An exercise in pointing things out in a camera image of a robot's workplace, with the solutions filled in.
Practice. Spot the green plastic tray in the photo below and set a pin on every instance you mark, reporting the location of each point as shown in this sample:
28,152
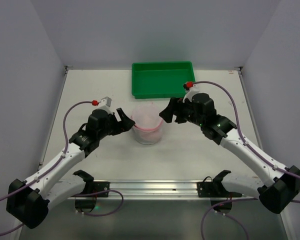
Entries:
160,80

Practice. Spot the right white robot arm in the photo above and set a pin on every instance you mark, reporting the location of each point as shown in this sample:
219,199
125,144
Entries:
275,185

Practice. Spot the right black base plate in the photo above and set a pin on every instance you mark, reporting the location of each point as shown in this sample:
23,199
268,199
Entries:
211,188

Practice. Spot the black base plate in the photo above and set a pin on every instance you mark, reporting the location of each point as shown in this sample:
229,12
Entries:
211,188
101,188

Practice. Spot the aluminium mounting rail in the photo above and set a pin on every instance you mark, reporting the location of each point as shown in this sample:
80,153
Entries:
152,188

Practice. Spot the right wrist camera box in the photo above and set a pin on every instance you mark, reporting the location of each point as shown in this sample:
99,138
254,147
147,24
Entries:
191,89

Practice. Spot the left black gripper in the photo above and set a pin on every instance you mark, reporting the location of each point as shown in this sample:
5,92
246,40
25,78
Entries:
116,124

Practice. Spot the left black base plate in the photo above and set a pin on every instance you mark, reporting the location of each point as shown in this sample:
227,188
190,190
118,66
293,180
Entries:
101,188

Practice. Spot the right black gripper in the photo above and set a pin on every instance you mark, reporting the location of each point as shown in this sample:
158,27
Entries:
178,110

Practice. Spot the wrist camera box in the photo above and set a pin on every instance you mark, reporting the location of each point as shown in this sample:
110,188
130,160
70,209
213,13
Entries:
105,104
191,89

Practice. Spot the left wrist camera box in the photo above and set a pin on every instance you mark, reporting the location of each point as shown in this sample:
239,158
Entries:
105,104

